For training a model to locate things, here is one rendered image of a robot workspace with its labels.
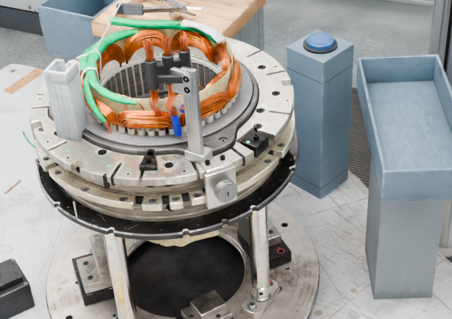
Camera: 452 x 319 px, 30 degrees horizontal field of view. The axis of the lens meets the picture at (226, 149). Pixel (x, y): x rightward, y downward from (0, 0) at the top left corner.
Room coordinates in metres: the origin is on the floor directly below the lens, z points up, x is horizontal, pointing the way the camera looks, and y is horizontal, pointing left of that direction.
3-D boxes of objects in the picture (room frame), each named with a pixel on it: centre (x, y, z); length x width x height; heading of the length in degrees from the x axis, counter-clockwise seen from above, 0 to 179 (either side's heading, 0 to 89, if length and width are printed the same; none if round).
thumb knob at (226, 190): (0.70, 0.00, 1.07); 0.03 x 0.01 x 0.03; 113
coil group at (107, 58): (0.90, 0.14, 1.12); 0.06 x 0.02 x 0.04; 155
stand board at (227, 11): (1.16, 0.06, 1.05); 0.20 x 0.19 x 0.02; 61
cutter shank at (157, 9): (1.11, 0.08, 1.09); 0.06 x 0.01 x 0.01; 86
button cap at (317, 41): (1.07, -0.15, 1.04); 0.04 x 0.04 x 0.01
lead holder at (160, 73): (0.74, 0.05, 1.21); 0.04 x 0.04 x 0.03; 65
